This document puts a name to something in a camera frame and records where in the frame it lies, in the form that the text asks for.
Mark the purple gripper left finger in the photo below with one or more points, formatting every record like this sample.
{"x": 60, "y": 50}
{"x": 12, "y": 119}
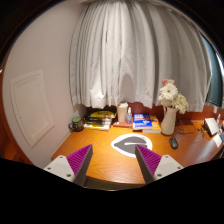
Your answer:
{"x": 72, "y": 167}

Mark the yellow orange book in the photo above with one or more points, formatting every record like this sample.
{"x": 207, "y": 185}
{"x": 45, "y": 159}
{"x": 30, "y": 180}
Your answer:
{"x": 155, "y": 126}

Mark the yellow black bag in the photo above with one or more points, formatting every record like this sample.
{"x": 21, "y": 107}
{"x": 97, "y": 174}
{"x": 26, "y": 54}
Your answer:
{"x": 99, "y": 115}

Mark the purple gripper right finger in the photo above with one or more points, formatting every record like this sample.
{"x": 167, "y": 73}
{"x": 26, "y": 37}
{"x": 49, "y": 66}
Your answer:
{"x": 154, "y": 166}

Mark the dark mug with green lid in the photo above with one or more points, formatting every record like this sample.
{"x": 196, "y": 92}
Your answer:
{"x": 77, "y": 124}

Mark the white wall panel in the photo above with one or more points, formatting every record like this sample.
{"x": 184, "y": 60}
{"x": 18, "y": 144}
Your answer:
{"x": 30, "y": 106}

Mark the red flat box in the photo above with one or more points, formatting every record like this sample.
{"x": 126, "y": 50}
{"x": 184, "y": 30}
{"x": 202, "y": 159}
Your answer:
{"x": 122, "y": 125}

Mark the blue book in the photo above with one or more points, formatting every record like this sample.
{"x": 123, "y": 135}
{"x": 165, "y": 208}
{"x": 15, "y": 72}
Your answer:
{"x": 142, "y": 121}

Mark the black computer mouse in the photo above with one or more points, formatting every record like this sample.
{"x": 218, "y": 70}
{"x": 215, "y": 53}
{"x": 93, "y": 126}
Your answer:
{"x": 173, "y": 143}

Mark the clear hand sanitizer bottle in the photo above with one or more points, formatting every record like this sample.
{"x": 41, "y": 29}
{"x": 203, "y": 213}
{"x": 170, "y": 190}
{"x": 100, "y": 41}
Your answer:
{"x": 129, "y": 116}

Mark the white curtain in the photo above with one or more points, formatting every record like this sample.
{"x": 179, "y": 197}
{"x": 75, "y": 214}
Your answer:
{"x": 122, "y": 50}

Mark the white and pink flowers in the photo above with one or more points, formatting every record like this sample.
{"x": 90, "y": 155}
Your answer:
{"x": 170, "y": 97}

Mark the white cylindrical container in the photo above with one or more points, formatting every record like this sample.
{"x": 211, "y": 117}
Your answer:
{"x": 122, "y": 111}

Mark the white tablet on stand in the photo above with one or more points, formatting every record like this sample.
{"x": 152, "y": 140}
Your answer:
{"x": 211, "y": 126}

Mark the white ceramic vase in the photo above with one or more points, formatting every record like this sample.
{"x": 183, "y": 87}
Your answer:
{"x": 168, "y": 123}

